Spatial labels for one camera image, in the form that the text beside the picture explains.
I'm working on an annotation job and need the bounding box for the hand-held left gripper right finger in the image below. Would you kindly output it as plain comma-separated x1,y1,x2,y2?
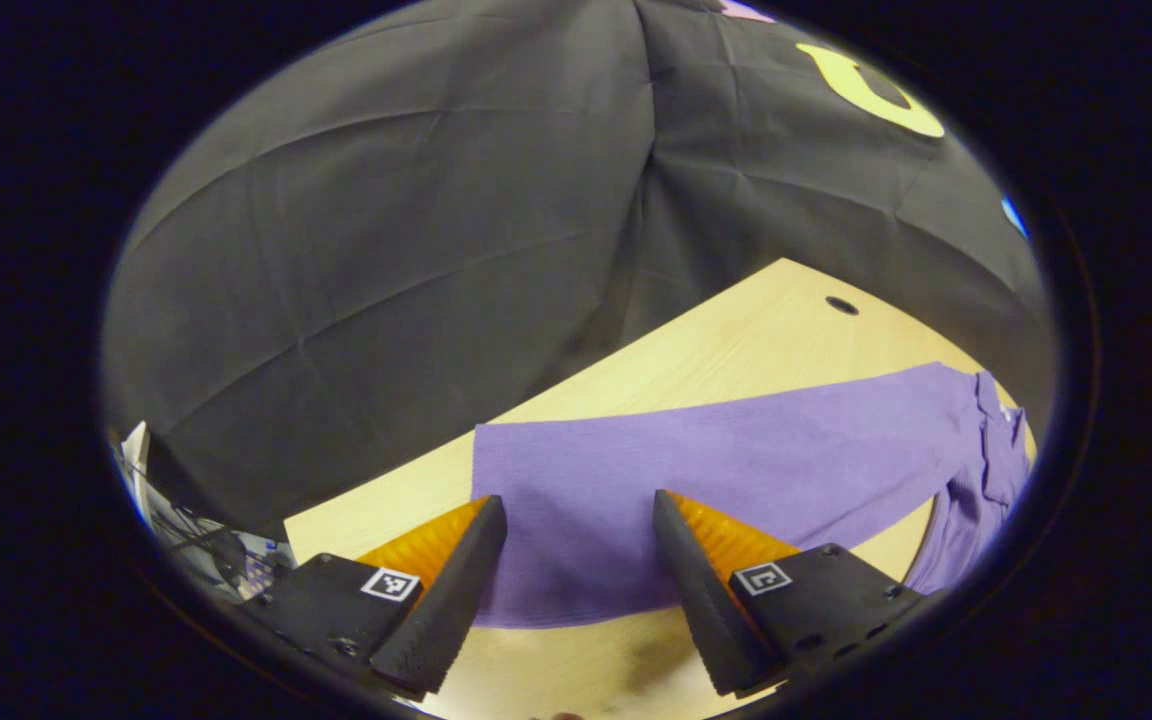
652,489,942,698

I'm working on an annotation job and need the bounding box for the black backdrop cloth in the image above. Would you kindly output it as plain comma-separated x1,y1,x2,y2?
101,0,1055,541

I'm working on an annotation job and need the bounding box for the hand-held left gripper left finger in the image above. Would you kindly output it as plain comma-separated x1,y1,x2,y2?
236,495,509,701

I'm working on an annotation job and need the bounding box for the white flat panel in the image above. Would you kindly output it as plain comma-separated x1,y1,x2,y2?
120,420,153,528

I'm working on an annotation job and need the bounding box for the purple knit shirt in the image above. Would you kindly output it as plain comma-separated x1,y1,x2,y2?
471,362,1034,629

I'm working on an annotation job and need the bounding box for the tangle of dark cables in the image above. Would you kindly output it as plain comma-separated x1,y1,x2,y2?
148,495,299,604

